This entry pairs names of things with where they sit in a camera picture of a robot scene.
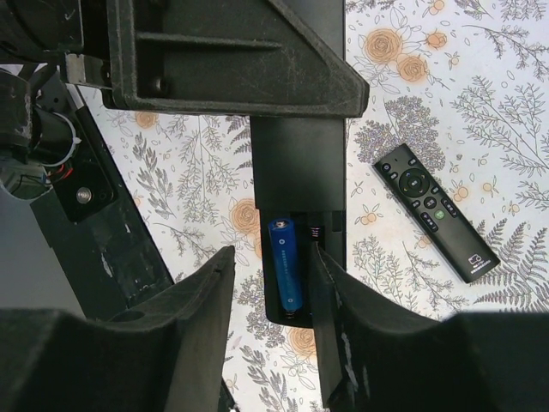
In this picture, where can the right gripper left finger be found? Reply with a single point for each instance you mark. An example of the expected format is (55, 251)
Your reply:
(166, 354)

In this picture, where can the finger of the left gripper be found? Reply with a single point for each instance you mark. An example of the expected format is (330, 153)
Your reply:
(255, 58)

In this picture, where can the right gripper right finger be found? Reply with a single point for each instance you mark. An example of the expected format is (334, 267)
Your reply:
(374, 355)

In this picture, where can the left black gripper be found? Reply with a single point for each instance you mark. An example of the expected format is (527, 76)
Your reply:
(46, 36)

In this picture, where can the black remote control body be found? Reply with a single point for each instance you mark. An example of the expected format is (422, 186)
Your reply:
(298, 140)

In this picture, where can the blue battery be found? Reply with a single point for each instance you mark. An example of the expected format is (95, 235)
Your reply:
(286, 263)

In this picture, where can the black remote with buttons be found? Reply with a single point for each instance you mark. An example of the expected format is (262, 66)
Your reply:
(430, 206)

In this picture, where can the floral table mat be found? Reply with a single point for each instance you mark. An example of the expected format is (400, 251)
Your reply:
(464, 84)

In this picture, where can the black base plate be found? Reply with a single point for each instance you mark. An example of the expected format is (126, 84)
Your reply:
(90, 221)

